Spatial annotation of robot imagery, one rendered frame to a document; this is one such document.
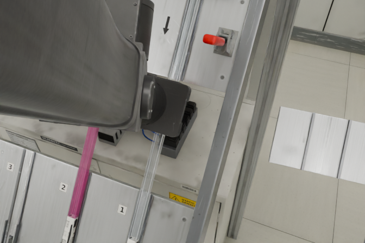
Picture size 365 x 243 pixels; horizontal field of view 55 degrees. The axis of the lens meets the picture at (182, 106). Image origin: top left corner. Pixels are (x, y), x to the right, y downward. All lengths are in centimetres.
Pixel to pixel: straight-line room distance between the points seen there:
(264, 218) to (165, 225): 100
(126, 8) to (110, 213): 36
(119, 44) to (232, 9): 35
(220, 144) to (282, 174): 118
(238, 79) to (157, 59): 13
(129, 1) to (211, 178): 28
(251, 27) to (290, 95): 154
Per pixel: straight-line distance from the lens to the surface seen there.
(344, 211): 165
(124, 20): 32
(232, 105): 49
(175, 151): 86
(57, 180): 63
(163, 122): 42
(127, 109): 21
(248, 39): 50
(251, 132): 93
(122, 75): 19
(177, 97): 42
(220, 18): 52
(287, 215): 156
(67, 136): 98
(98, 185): 59
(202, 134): 93
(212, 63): 51
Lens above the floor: 134
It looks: 46 degrees down
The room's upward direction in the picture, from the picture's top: straight up
